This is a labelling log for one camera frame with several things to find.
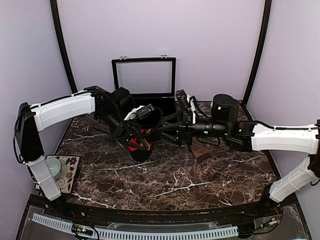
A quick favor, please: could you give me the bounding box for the right black frame post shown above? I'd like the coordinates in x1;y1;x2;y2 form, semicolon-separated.
242;0;272;107

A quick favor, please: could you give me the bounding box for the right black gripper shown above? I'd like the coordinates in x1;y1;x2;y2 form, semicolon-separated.
156;110;230;147

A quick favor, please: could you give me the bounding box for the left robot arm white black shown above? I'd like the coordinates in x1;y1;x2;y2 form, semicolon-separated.
13;86;156;218

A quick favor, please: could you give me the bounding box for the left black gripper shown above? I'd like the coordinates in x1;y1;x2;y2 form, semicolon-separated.
97;108;151;151

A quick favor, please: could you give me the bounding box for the tan brown sock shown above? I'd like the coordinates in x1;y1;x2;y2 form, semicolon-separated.
189;142;212;163

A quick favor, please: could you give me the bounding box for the black display case glass lid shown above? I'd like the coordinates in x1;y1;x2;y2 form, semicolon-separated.
111;55;180;126

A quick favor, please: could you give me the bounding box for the argyle red orange black sock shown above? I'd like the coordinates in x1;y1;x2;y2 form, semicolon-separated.
127;127;153;163

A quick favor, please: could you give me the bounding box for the black front rail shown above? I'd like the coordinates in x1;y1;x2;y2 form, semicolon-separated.
23;194;305;226

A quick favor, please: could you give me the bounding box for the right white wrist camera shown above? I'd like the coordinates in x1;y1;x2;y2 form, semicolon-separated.
175;89;196;112

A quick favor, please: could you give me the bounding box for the left black frame post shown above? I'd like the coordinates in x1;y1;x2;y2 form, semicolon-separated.
49;0;78;94

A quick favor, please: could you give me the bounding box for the white slotted cable duct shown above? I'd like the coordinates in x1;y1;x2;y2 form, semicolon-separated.
31;213;239;240

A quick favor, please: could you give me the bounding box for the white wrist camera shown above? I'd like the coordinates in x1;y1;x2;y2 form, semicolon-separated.
123;104;156;121
175;89;196;112

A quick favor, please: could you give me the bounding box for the pale green bowl on mat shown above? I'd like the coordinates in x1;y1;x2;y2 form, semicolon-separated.
46;157;62;180

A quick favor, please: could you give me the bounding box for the black frame post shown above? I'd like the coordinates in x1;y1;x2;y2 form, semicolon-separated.
242;0;272;107
49;0;78;94

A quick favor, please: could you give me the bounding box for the green circuit board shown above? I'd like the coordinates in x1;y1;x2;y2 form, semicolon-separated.
71;224;94;237

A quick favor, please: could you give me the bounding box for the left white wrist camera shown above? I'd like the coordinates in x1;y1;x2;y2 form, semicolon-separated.
123;104;156;121

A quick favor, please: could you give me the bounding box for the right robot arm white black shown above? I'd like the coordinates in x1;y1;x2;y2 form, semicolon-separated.
158;90;320;217

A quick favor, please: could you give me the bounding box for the floral patterned mat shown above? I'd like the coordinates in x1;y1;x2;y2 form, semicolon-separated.
46;155;80;194

